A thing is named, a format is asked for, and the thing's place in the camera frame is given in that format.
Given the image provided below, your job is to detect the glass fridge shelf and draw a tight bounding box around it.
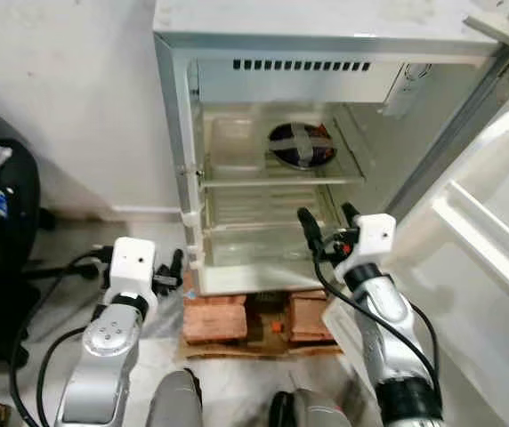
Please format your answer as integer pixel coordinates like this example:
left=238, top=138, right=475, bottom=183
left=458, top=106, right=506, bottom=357
left=198, top=168, right=368, bottom=190

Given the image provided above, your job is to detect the white fridge door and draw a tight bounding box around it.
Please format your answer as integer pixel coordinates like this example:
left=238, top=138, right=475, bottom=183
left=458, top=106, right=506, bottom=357
left=322, top=44, right=509, bottom=427

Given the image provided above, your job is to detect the white fridge thermostat panel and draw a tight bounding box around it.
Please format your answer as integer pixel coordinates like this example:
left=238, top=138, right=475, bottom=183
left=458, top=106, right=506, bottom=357
left=380, top=61, right=434, bottom=119

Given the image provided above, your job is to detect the white mini fridge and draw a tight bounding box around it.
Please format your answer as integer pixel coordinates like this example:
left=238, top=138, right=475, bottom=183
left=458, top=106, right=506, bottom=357
left=152, top=0, right=509, bottom=299

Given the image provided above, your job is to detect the red brick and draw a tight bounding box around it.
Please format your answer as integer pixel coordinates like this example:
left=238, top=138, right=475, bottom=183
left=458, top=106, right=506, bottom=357
left=289, top=291, right=336, bottom=344
left=181, top=288, right=249, bottom=346

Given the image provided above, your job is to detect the dark round taped dish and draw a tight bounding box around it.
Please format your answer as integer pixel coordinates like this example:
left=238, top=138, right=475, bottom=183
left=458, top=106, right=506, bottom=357
left=267, top=121, right=338, bottom=171

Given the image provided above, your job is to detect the clear plastic container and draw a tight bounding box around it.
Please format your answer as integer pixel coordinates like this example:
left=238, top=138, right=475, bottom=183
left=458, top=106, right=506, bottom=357
left=207, top=115, right=265, bottom=175

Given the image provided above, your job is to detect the grey left robot leg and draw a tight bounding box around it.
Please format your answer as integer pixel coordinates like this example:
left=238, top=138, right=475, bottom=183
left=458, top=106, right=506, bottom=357
left=145, top=368, right=205, bottom=427

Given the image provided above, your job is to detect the white freezer compartment flap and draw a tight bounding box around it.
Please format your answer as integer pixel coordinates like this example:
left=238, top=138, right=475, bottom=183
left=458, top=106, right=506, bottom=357
left=191, top=57, right=409, bottom=107

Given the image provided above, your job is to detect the black bag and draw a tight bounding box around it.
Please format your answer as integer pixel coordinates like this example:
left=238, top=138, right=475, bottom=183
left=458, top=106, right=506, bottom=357
left=0, top=97, right=43, bottom=367

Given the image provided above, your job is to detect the beige flat board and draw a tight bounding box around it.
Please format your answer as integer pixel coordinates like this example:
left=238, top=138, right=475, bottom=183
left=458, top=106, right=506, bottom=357
left=463, top=10, right=509, bottom=60

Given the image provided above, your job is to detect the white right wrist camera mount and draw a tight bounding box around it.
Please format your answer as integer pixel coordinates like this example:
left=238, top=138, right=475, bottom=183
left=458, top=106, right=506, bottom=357
left=334, top=213, right=397, bottom=278

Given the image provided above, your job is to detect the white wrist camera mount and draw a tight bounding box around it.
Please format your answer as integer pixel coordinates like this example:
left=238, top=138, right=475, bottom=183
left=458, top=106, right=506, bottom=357
left=107, top=237, right=158, bottom=304
left=334, top=213, right=397, bottom=278

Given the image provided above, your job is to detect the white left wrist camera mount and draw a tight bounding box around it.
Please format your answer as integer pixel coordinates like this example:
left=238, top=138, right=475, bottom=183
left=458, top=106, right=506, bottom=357
left=107, top=237, right=158, bottom=304

